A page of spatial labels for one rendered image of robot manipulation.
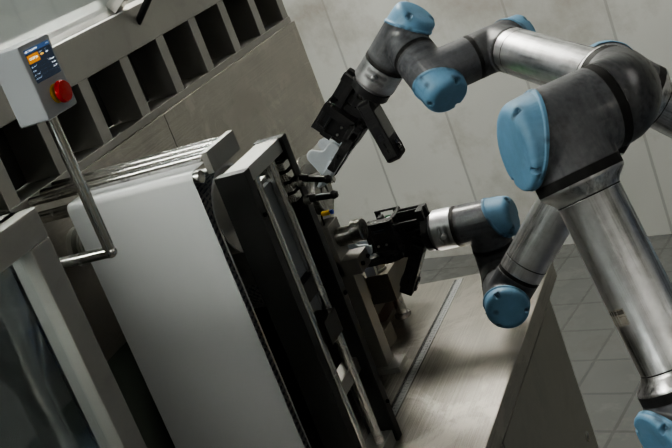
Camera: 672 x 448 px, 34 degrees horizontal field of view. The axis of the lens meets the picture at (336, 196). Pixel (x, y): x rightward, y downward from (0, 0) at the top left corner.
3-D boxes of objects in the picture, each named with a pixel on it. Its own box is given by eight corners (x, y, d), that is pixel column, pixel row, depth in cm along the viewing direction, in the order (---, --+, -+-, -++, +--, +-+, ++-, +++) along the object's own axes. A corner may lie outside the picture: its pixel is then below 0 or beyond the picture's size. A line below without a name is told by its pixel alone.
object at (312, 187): (326, 219, 199) (310, 183, 196) (316, 222, 199) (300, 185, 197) (338, 200, 205) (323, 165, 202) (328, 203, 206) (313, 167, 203)
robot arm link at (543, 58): (695, 38, 140) (507, -3, 184) (622, 71, 137) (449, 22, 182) (711, 121, 144) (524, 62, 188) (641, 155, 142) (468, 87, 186)
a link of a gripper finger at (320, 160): (297, 172, 198) (322, 130, 195) (324, 190, 198) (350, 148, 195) (292, 176, 196) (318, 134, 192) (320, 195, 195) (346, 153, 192)
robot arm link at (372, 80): (409, 70, 190) (396, 85, 183) (396, 91, 192) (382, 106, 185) (372, 46, 191) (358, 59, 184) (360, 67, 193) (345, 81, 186)
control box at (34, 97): (59, 117, 141) (26, 43, 138) (20, 129, 144) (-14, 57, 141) (88, 100, 147) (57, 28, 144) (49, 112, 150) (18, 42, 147)
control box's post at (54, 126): (112, 253, 150) (51, 116, 145) (103, 255, 151) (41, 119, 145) (118, 248, 152) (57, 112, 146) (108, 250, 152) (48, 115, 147)
